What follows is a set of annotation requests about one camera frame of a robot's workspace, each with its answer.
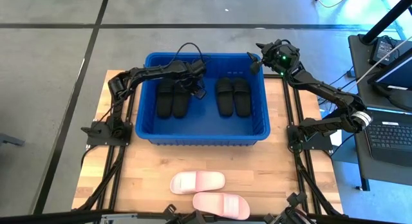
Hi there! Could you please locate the blue plastic bin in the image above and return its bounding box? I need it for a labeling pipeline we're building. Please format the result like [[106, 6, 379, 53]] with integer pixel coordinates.
[[135, 52, 271, 146]]

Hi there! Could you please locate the pink foam slide sandal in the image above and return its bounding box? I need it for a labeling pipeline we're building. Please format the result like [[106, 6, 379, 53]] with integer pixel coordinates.
[[169, 171, 226, 195]]

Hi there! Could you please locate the grey metal foot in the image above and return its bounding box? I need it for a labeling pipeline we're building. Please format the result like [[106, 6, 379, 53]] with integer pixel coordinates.
[[0, 133, 26, 147]]

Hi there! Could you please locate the white plastic dish rack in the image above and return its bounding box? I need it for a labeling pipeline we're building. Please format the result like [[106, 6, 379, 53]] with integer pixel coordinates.
[[192, 191, 251, 221]]

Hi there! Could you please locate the black stand pole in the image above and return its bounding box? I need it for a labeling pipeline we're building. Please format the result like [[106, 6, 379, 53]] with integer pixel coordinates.
[[362, 0, 412, 44]]

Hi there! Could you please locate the black desk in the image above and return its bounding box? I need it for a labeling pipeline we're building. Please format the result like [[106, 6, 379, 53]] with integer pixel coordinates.
[[349, 33, 412, 191]]

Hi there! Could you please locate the black clamp bracket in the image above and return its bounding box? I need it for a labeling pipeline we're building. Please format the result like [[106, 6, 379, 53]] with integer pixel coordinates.
[[162, 203, 209, 224], [263, 191, 315, 224]]

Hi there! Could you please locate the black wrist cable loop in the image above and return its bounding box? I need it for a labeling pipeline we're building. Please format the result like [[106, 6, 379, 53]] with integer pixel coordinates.
[[175, 42, 207, 66]]

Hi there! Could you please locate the black slide sandal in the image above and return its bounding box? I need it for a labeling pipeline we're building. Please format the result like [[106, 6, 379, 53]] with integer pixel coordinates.
[[173, 84, 191, 118], [214, 77, 235, 118], [232, 77, 252, 118], [156, 78, 176, 118]]

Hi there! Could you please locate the black frame rail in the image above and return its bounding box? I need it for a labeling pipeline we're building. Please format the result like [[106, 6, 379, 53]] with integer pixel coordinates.
[[297, 153, 342, 217], [74, 145, 125, 212], [96, 145, 126, 212], [282, 76, 295, 128], [127, 85, 137, 122], [292, 85, 306, 128], [294, 151, 319, 215]]

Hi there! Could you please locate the black laptop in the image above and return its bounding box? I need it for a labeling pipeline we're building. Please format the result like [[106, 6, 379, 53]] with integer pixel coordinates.
[[365, 49, 412, 169]]

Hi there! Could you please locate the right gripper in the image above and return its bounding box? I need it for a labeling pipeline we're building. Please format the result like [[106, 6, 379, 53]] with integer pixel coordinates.
[[247, 40, 301, 77]]

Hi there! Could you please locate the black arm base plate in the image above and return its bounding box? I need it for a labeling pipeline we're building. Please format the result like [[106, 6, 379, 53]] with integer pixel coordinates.
[[80, 120, 133, 147], [287, 124, 333, 151]]

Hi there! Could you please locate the white cable with plug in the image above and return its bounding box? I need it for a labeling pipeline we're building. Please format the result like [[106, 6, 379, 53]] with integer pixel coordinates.
[[310, 0, 354, 9]]

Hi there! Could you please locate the black power brick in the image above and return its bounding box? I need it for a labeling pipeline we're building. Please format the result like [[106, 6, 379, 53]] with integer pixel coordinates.
[[370, 35, 400, 66]]

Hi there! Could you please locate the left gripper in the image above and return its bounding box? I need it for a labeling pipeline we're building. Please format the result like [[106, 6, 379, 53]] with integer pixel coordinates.
[[180, 60, 207, 100]]

